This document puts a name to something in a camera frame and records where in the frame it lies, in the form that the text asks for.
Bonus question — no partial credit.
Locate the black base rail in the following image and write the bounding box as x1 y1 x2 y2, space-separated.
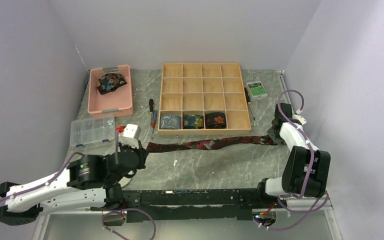
103 188 278 223

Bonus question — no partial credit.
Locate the clear plastic screw box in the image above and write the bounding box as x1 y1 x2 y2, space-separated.
69 115 116 148

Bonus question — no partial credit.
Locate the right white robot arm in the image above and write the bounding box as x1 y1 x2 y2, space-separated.
255 103 331 208

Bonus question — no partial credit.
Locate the aluminium rail at right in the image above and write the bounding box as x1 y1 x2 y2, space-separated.
276 70 292 105

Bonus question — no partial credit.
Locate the dark red floral tie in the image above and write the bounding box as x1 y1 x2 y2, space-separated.
146 135 278 153

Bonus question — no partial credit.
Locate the wooden compartment tray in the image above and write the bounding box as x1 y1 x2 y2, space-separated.
157 62 252 136

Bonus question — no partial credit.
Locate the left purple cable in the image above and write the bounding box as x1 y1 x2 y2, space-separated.
101 207 157 240

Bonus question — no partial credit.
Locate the pink plastic basket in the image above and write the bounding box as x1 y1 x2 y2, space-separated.
87 64 134 117

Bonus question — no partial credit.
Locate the blue red screwdriver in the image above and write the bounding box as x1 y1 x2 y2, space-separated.
150 110 158 140

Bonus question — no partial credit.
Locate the navy yellow rolled tie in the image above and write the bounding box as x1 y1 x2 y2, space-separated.
182 114 204 129

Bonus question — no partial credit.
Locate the blue grey rolled tie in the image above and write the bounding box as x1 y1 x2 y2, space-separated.
160 114 182 130

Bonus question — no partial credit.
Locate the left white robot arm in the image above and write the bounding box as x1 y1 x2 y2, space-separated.
0 143 149 226

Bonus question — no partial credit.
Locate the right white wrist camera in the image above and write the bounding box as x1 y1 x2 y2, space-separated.
292 114 307 126

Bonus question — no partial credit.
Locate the black orange rolled tie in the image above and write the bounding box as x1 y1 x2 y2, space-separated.
205 112 227 129

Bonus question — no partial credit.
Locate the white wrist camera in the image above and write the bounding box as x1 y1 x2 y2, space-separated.
118 124 141 149
292 114 307 126

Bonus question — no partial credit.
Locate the thin black yellow screwdriver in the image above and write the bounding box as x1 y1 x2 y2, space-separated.
244 87 256 121

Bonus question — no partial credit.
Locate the black floral tie in basket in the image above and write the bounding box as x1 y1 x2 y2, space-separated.
96 73 127 95

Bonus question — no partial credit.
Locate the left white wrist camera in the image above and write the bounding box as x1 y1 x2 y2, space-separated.
118 124 141 149

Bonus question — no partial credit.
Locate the green white small box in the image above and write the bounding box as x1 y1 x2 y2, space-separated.
245 80 268 102

